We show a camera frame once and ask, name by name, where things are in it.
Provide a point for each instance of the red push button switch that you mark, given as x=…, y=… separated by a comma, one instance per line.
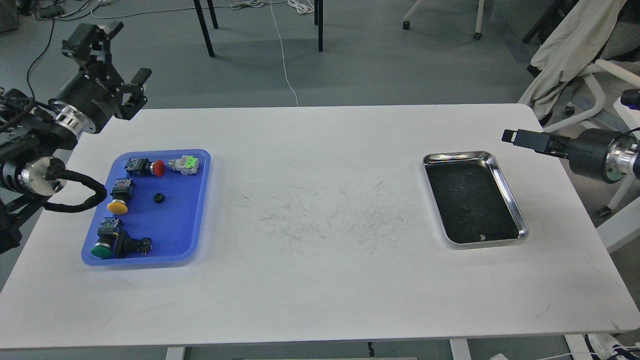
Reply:
x=144, y=167

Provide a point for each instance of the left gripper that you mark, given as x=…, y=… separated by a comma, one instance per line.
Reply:
x=88, y=101

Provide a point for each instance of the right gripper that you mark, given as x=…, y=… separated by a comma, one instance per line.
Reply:
x=587, y=154

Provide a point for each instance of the beige cloth on chair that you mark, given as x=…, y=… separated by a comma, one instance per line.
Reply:
x=572, y=45

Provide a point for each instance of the green push button switch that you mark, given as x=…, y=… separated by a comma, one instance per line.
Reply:
x=108, y=233

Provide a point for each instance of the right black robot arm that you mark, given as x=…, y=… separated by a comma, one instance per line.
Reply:
x=624, y=154

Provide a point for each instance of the green and grey switch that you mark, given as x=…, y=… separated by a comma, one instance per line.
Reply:
x=186, y=165

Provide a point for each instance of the white office chair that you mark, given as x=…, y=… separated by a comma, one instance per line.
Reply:
x=629, y=101

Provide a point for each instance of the steel tray with black mat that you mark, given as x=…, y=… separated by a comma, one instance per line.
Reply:
x=473, y=177

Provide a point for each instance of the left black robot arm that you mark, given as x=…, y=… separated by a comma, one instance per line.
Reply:
x=32, y=132

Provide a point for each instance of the blue plastic tray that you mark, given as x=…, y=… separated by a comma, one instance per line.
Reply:
x=173, y=225

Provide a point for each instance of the yellow push button switch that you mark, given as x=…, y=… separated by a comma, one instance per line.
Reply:
x=122, y=192

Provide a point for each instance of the black selector switch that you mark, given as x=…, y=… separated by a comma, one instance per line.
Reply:
x=126, y=245

